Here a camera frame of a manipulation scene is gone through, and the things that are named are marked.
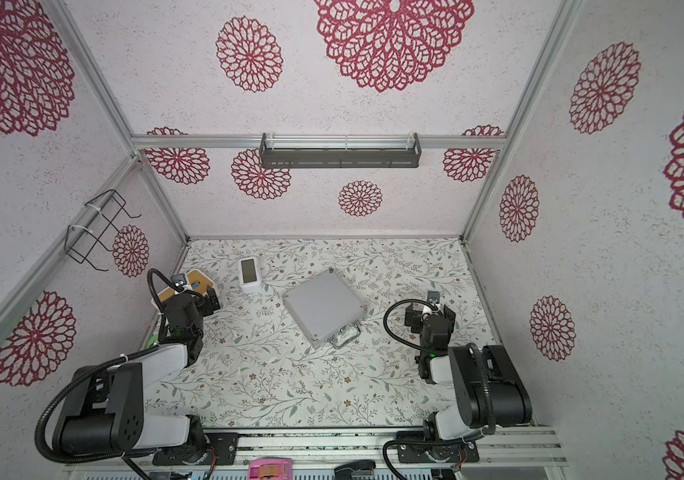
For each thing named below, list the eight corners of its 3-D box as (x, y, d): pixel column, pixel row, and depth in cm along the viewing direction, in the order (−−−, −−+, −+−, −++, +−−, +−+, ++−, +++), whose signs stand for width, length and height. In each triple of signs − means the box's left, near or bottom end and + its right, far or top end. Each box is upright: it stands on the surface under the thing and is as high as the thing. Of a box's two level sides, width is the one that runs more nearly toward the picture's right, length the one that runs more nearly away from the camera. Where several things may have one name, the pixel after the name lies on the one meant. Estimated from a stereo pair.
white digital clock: (243, 296, 106) (240, 288, 102) (242, 266, 114) (238, 257, 111) (263, 292, 107) (260, 284, 103) (260, 263, 115) (257, 254, 112)
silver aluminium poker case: (323, 366, 89) (322, 358, 85) (283, 302, 104) (281, 292, 99) (377, 332, 97) (379, 323, 92) (333, 276, 111) (333, 266, 106)
